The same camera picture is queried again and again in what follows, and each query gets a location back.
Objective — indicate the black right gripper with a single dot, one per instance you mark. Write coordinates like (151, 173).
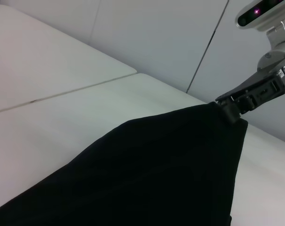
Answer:
(257, 89)

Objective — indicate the black t-shirt with FREE print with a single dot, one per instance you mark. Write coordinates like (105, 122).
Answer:
(144, 176)

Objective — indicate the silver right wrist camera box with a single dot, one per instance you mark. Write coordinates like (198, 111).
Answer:
(262, 13)

